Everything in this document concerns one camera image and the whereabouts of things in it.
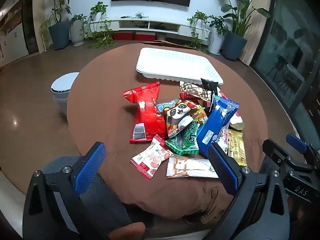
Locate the brown white patterned snack packet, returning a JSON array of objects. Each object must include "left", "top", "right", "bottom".
[{"left": 179, "top": 81, "right": 213, "bottom": 102}]

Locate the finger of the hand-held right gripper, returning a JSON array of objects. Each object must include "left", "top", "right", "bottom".
[
  {"left": 262, "top": 138, "right": 312, "bottom": 178},
  {"left": 286, "top": 133, "right": 320, "bottom": 159}
]

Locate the glass sliding door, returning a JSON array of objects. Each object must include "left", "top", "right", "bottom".
[{"left": 250, "top": 0, "right": 320, "bottom": 135}]

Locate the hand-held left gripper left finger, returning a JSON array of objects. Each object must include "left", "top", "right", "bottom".
[{"left": 22, "top": 141, "right": 110, "bottom": 240}]

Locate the dark glass cabinet panel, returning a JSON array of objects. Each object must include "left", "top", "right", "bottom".
[{"left": 22, "top": 0, "right": 40, "bottom": 54}]

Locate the red snack packet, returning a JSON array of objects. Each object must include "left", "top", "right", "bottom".
[{"left": 122, "top": 82, "right": 168, "bottom": 144}]

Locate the pink cartoon snack packet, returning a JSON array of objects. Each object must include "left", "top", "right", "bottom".
[{"left": 217, "top": 129, "right": 229, "bottom": 153}]

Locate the small plant in white pot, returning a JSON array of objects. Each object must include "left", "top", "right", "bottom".
[{"left": 69, "top": 14, "right": 87, "bottom": 47}]

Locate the white plastic tray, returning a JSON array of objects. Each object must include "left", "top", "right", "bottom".
[{"left": 136, "top": 47, "right": 224, "bottom": 85}]

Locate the tall plant in blue pot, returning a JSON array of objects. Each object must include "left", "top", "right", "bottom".
[{"left": 37, "top": 0, "right": 73, "bottom": 50}]

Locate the light blue panda snack packet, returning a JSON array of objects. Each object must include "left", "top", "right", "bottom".
[{"left": 157, "top": 99, "right": 208, "bottom": 138}]

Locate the white red candy packet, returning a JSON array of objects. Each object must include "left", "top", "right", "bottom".
[{"left": 130, "top": 135, "right": 173, "bottom": 180}]

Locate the orange snack packet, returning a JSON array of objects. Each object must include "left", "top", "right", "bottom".
[{"left": 186, "top": 99, "right": 209, "bottom": 124}]

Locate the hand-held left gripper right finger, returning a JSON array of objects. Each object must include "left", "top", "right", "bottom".
[{"left": 207, "top": 144, "right": 292, "bottom": 240}]

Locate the bushy plant in white pot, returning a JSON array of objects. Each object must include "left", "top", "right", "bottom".
[{"left": 208, "top": 15, "right": 230, "bottom": 56}]

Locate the black snack packet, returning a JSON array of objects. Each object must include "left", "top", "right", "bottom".
[{"left": 201, "top": 78, "right": 218, "bottom": 112}]

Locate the gold snack packet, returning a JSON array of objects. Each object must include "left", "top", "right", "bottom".
[{"left": 227, "top": 129, "right": 248, "bottom": 167}]

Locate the cardboard piece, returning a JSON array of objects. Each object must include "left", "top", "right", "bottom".
[{"left": 140, "top": 40, "right": 198, "bottom": 50}]

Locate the trailing plant on glass stand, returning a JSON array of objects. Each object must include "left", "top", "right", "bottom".
[{"left": 187, "top": 10, "right": 211, "bottom": 51}]

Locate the trailing ivy plant on stand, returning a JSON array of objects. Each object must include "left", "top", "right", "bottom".
[{"left": 84, "top": 1, "right": 118, "bottom": 48}]

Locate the white television cabinet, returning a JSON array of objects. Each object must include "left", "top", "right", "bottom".
[{"left": 89, "top": 18, "right": 212, "bottom": 37}]

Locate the white wall cabinet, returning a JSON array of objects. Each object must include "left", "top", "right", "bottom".
[{"left": 0, "top": 0, "right": 29, "bottom": 67}]

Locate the large-leaf plant in blue pot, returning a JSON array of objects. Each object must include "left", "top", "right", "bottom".
[{"left": 212, "top": 0, "right": 272, "bottom": 61}]

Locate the red storage box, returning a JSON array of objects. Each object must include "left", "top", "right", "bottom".
[
  {"left": 135, "top": 32, "right": 157, "bottom": 41},
  {"left": 113, "top": 32, "right": 134, "bottom": 40}
]

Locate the green snack packet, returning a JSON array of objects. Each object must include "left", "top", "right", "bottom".
[{"left": 165, "top": 121, "right": 200, "bottom": 155}]

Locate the white round bin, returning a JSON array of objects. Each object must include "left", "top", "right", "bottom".
[{"left": 51, "top": 72, "right": 80, "bottom": 120}]

